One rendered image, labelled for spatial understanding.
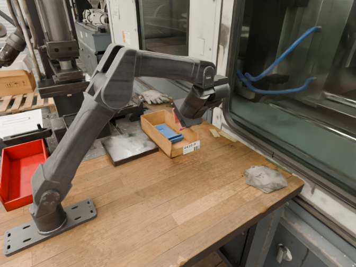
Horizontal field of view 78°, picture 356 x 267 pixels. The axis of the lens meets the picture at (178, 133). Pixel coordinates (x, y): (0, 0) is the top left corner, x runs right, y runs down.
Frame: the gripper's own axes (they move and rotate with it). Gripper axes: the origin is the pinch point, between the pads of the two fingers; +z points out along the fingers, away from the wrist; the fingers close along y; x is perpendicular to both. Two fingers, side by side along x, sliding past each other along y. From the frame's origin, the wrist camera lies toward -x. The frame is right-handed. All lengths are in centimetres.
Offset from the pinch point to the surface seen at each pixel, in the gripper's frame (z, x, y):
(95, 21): 215, -73, 333
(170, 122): 14.7, -5.4, 9.0
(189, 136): 6.6, -5.5, -3.1
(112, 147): 13.6, 22.0, 4.9
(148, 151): 8.5, 11.7, -2.8
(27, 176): 15, 49, 4
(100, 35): 185, -60, 265
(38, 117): 42, 44, 43
